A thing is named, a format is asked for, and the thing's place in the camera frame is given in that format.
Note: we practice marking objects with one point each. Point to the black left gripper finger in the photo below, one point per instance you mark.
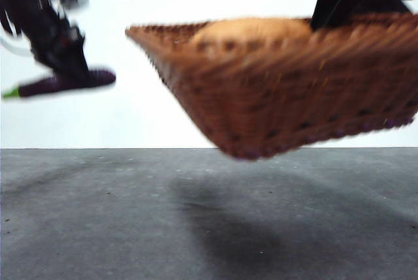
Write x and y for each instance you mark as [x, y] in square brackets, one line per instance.
[73, 61]

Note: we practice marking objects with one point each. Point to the purple eggplant with green stem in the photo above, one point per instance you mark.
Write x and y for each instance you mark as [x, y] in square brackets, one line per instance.
[58, 83]

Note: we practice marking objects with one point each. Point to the brown potato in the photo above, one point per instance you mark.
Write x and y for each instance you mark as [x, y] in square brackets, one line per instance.
[251, 33]

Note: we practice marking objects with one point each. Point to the brown woven wicker basket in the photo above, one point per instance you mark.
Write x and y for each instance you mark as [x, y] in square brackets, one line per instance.
[287, 97]

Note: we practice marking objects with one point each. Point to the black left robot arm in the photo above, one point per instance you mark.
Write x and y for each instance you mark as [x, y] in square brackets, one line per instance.
[29, 6]

